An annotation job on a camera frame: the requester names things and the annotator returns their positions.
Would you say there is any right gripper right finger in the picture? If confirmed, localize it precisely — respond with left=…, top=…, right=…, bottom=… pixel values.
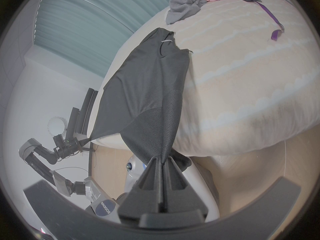
left=164, top=156, right=209, bottom=221

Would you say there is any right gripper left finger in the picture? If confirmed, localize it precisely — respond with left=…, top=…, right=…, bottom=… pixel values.
left=117, top=156, right=163, bottom=222

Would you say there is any black long-sleeved top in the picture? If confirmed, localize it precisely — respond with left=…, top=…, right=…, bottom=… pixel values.
left=91, top=28, right=194, bottom=174

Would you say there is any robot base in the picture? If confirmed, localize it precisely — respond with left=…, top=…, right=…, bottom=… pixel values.
left=124, top=154, right=220, bottom=224

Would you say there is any bed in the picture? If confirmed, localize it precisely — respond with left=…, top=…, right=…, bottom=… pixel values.
left=87, top=0, right=320, bottom=157

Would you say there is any round white ceiling lamp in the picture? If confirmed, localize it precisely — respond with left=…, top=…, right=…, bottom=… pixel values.
left=47, top=116, right=67, bottom=137

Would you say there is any blue-green curtain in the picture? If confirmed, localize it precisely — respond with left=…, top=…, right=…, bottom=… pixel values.
left=34, top=0, right=135, bottom=77
left=50, top=0, right=180, bottom=34

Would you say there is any grey garment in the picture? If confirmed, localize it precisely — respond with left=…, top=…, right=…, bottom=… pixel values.
left=166, top=0, right=208, bottom=25

